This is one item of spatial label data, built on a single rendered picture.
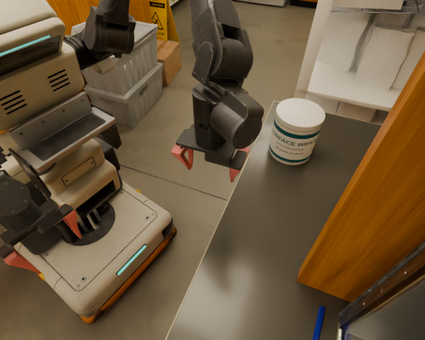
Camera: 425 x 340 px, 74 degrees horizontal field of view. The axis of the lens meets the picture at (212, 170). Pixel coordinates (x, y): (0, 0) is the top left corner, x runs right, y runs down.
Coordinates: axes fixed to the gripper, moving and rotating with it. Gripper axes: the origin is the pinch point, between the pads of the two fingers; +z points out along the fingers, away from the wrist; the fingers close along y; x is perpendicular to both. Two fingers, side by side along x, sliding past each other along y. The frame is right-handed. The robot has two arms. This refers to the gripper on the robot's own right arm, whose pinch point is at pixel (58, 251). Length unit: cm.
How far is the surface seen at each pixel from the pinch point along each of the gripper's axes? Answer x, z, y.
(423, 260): -58, 0, 22
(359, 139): -33, 23, 81
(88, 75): 158, -19, 99
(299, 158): -24, 15, 58
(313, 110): -28, 4, 65
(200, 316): -24.7, 18.9, 9.0
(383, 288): -54, 9, 22
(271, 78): 106, 58, 250
